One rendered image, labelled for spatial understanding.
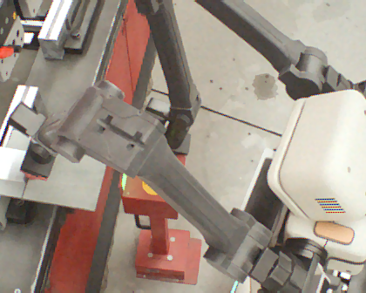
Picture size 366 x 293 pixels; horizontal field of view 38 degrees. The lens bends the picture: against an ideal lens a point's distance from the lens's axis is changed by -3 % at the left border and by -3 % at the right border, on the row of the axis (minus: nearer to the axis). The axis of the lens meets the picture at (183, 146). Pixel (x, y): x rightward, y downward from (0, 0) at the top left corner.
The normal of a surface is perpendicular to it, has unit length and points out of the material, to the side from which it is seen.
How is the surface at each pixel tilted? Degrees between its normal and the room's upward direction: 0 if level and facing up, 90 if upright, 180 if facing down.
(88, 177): 0
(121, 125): 13
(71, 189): 0
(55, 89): 0
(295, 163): 42
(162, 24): 84
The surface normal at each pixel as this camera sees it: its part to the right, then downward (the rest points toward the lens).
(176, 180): 0.71, 0.29
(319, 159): -0.61, -0.61
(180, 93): -0.30, 0.63
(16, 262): 0.00, -0.51
